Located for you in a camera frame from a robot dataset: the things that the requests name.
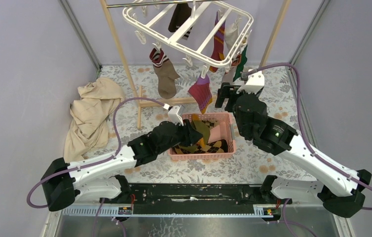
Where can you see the beige green argyle sock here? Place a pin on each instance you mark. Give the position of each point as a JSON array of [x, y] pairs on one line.
[[211, 123]]

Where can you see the pink plastic basket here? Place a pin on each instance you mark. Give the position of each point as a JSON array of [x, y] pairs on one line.
[[222, 131]]

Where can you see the metal hanging rod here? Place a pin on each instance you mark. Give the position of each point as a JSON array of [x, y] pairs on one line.
[[137, 4]]

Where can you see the white clip hanger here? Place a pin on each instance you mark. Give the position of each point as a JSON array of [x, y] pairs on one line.
[[244, 22]]

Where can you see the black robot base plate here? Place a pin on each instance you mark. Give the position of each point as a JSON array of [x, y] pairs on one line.
[[196, 199]]

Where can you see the dark brown tan argyle sock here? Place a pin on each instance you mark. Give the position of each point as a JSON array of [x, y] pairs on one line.
[[220, 146]]

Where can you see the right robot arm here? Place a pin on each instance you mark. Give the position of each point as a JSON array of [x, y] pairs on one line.
[[337, 191]]

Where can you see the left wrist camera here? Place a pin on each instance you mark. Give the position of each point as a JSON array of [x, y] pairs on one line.
[[175, 113]]

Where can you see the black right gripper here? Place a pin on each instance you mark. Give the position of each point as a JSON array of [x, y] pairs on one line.
[[226, 91]]

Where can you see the floral patterned mat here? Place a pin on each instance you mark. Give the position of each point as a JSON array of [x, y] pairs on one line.
[[248, 165]]

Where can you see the beige cloth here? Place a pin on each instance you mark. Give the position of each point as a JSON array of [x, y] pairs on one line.
[[88, 129]]

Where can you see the magenta purple-cuff sock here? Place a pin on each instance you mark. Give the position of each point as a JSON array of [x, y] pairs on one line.
[[200, 91]]

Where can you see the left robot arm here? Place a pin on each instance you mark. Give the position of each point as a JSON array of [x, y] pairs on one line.
[[96, 178]]

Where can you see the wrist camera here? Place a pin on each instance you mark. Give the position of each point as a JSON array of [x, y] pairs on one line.
[[175, 113], [254, 82]]

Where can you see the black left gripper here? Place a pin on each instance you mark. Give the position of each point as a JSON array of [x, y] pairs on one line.
[[190, 136]]

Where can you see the taupe sock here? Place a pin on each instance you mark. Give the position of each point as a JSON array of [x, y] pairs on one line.
[[165, 72]]

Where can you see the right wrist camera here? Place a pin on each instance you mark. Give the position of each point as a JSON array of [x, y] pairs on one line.
[[254, 82]]

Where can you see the olive orange striped sock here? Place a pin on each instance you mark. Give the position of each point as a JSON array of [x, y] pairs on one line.
[[202, 128]]

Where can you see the purple striped sock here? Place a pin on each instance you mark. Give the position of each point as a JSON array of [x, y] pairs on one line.
[[218, 50]]

